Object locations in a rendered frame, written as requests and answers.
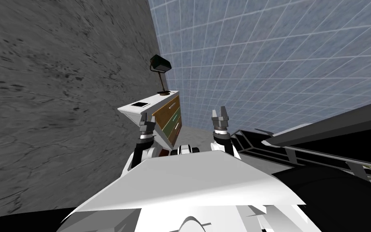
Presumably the green desk lamp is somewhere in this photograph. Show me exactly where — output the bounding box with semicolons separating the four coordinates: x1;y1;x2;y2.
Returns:
149;54;173;96

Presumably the white dresser with drawers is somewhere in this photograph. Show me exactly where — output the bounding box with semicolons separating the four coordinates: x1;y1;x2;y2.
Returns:
117;90;183;157

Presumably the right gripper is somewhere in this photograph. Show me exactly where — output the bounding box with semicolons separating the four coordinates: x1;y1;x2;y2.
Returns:
211;106;230;131

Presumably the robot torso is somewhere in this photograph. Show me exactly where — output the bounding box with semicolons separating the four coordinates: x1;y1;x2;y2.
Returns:
56;145;322;232

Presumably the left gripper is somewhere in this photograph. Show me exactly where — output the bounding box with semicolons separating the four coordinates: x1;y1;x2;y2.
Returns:
139;113;157;136

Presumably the green drawer front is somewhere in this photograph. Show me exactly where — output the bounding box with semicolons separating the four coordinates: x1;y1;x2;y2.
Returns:
162;108;182;136

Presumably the light wooden drawer front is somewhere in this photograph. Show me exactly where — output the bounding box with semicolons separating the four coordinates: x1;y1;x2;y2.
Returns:
152;95;181;128

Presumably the black framed furniture piece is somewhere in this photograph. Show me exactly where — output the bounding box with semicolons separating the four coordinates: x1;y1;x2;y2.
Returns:
230;98;371;182

